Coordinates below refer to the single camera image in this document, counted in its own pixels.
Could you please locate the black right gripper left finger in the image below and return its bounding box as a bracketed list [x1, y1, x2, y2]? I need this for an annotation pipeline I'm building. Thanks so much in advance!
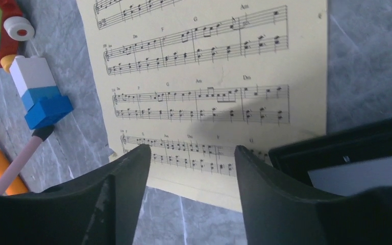
[0, 144, 151, 244]

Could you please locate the pink music stand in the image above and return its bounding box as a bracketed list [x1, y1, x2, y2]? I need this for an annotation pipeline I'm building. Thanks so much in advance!
[0, 125, 55, 195]

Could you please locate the white blue toy block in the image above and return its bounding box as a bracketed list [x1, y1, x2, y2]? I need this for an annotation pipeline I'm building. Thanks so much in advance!
[9, 55, 74, 130]

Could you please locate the yellow sheet music page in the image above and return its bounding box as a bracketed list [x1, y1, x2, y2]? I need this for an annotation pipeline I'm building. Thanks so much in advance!
[77, 1, 328, 212]

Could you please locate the black white chessboard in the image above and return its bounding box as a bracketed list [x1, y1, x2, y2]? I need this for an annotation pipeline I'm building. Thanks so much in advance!
[268, 118, 392, 196]

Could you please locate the colourful toy block vehicle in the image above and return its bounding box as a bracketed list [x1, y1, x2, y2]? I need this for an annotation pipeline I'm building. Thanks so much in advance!
[0, 0, 35, 73]

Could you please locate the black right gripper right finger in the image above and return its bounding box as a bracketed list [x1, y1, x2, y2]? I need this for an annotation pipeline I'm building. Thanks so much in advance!
[234, 145, 392, 244]

